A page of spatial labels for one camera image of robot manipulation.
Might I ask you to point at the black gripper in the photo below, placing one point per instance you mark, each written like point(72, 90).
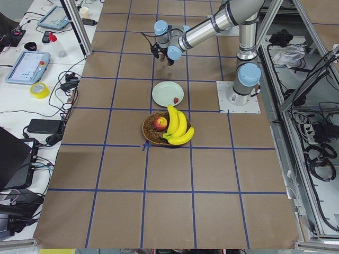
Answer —
point(166, 56)

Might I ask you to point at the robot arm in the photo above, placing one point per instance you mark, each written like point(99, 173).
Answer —
point(172, 41)

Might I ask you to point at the light green plate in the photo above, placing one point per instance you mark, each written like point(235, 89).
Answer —
point(164, 93)

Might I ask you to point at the red yellow apple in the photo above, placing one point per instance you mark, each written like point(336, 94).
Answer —
point(160, 123)

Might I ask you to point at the yellow banana bunch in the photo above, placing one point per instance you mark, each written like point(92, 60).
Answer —
point(178, 132)

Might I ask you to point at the brown wicker basket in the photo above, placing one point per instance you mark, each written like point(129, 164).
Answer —
point(151, 134)

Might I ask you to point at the white paper cup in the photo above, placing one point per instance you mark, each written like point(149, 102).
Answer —
point(84, 12)

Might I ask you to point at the white squeeze bottle red cap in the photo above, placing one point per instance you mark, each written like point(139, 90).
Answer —
point(58, 47)

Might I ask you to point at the blue teach pendant far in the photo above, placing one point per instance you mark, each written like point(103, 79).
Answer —
point(55, 19)

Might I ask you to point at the blue teach pendant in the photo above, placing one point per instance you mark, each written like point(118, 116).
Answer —
point(55, 19)
point(29, 68)

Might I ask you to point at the yellow tape roll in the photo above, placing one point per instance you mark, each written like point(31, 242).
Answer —
point(39, 90)

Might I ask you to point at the black power adapter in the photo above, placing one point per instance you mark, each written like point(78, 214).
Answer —
point(41, 126)

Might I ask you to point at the blue teach pendant near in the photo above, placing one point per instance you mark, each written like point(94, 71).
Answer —
point(29, 68)

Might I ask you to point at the aluminium frame post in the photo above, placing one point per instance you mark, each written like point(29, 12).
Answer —
point(74, 18)

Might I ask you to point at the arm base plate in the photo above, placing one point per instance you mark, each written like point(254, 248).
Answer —
point(231, 102)

